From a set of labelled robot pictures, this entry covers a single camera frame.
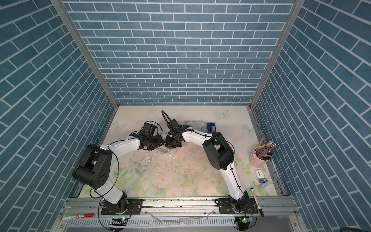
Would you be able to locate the aluminium corner frame post right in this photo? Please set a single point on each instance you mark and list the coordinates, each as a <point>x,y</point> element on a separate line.
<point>277,50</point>

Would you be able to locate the blue tape dispenser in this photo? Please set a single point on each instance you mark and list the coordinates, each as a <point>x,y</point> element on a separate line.
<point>208,127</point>

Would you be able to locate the red white marker pen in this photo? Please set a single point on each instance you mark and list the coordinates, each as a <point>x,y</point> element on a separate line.
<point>78,216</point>

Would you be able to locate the aluminium corner frame post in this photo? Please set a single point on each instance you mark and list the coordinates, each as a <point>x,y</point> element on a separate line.
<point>277,50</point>
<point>72,29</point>

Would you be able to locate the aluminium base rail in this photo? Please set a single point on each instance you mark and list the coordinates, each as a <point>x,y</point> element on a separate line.
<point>188,206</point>

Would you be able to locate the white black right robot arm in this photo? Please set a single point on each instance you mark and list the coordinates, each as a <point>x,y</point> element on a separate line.
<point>219,153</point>

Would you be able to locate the pink pencil holder cup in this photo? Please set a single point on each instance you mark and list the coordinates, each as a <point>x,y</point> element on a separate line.
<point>255,161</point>

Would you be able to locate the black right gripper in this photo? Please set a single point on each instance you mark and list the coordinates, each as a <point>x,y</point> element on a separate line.
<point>169,145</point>

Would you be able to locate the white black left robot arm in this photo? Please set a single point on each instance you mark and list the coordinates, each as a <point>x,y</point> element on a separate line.
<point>99,166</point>

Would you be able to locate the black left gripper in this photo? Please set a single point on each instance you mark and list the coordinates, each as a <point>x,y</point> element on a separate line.
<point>160,142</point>

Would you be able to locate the bundle of coloured pencils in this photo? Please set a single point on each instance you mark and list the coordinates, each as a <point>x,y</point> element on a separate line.
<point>264,152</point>

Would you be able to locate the aluminium corner frame post left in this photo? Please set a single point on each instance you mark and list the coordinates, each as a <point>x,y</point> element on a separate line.
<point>72,29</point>

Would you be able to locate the black marker pen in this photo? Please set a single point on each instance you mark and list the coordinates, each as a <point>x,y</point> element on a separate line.
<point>257,203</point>

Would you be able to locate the white small box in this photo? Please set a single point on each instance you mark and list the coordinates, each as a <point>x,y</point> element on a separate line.
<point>259,174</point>

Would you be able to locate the white vented cable duct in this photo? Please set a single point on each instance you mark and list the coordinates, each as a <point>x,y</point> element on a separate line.
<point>151,222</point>

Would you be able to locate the blue white stapler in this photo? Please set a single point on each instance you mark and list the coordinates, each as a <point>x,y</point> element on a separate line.
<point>263,182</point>

